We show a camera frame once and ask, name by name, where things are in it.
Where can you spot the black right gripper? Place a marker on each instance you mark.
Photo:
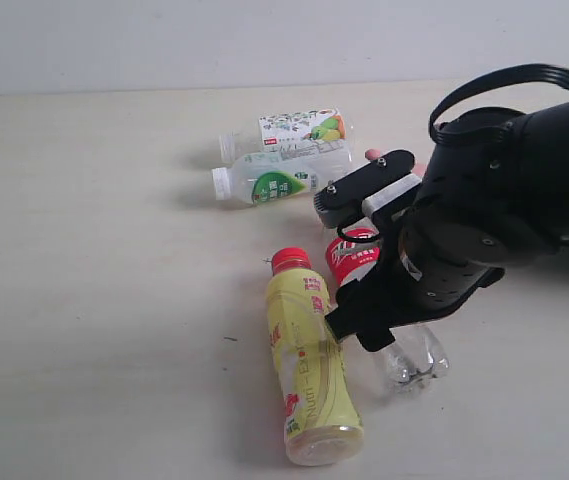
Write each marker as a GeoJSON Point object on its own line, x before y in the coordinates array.
{"type": "Point", "coordinates": [481, 208]}

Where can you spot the clear red-label cola bottle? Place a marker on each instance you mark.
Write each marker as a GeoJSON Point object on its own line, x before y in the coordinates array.
{"type": "Point", "coordinates": [416, 357]}

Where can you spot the yellow Nutri-Express bottle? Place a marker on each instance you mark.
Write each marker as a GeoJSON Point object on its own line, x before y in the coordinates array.
{"type": "Point", "coordinates": [321, 423]}

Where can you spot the clear green-label drink bottle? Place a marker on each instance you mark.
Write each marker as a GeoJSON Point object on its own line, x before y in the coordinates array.
{"type": "Point", "coordinates": [263, 177]}

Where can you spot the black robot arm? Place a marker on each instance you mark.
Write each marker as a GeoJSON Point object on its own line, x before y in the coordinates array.
{"type": "Point", "coordinates": [477, 211]}

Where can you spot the clear fruit-label bottle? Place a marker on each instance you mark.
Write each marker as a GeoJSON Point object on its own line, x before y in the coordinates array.
{"type": "Point", "coordinates": [286, 131]}

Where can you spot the person's open hand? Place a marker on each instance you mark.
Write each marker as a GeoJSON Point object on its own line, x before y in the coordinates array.
{"type": "Point", "coordinates": [373, 154]}

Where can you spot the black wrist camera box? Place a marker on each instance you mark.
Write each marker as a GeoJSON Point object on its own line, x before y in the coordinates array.
{"type": "Point", "coordinates": [385, 182]}

